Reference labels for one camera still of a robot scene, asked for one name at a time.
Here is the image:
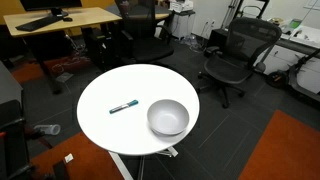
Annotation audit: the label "green item on desk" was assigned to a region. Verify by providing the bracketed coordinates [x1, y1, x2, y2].
[289, 18, 303, 29]

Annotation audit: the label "long white cabinet desk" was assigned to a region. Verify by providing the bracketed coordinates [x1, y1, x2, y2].
[256, 18, 320, 95]

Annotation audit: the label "black padded office chair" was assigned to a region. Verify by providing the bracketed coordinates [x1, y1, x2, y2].
[113, 0, 176, 66]

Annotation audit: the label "grey round bowl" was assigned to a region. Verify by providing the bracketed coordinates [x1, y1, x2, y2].
[146, 98, 191, 137]

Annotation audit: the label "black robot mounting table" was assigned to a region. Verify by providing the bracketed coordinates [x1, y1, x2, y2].
[0, 61, 27, 180]

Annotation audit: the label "white wall outlet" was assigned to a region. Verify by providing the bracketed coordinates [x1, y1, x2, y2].
[204, 19, 216, 29]

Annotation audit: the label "teal capped marker pen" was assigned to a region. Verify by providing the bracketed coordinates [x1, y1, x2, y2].
[108, 99, 140, 115]

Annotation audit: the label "black computer monitor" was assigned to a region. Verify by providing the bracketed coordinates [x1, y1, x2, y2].
[19, 0, 83, 18]

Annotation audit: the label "white printer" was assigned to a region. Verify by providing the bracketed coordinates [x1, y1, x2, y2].
[168, 0, 195, 14]

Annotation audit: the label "small white floor tag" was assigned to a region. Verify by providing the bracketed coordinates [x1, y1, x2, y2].
[64, 153, 75, 164]

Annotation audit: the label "white table base legs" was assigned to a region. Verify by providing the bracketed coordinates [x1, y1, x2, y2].
[108, 145, 180, 180]

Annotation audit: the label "tangled floor cables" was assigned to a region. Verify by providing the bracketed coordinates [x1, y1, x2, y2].
[49, 54, 93, 76]

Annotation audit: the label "black computer keyboard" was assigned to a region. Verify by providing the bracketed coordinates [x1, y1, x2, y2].
[14, 15, 64, 33]

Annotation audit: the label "black computer tower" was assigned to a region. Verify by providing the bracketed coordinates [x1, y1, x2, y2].
[81, 26, 113, 71]

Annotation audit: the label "light wooden desk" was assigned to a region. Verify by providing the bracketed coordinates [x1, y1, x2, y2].
[3, 6, 123, 95]

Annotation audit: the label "black metal stand frame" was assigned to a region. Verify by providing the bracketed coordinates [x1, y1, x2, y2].
[221, 0, 271, 29]

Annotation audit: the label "black box by wall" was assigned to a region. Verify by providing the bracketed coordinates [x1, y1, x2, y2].
[209, 28, 231, 51]

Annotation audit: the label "white cabinet with black top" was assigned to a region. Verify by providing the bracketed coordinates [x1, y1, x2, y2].
[169, 9, 196, 40]

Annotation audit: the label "black mesh office chair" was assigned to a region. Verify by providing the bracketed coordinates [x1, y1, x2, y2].
[196, 17, 283, 109]

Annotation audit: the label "black electric scooter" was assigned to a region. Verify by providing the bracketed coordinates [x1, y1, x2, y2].
[264, 48, 320, 103]

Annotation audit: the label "grey floor power strip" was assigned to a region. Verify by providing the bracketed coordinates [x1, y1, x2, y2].
[54, 71, 74, 84]

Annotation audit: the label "clear plastic floor bottle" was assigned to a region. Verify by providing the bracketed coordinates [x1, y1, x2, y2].
[33, 123, 62, 136]

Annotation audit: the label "black orange-handled clamp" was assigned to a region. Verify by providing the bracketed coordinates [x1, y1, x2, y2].
[0, 117, 54, 150]

